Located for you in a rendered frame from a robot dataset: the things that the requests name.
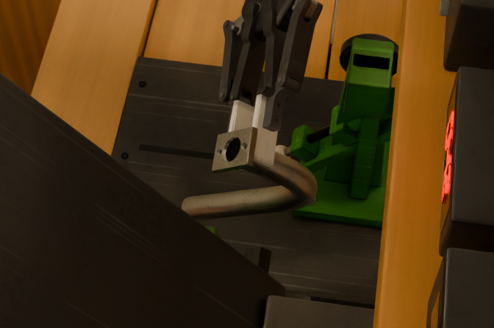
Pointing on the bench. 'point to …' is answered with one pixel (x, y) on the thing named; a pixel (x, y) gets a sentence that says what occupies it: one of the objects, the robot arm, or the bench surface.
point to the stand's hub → (368, 39)
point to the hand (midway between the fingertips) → (252, 134)
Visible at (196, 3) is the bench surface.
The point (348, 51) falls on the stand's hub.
